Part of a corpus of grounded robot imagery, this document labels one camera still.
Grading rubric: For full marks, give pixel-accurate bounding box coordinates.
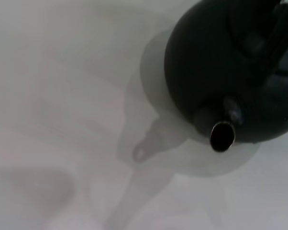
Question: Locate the black round teapot with handle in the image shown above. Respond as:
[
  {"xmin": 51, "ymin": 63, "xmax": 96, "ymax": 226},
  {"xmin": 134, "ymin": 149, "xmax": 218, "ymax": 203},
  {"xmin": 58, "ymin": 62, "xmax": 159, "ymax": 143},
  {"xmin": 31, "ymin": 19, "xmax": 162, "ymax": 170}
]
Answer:
[{"xmin": 163, "ymin": 0, "xmax": 288, "ymax": 154}]

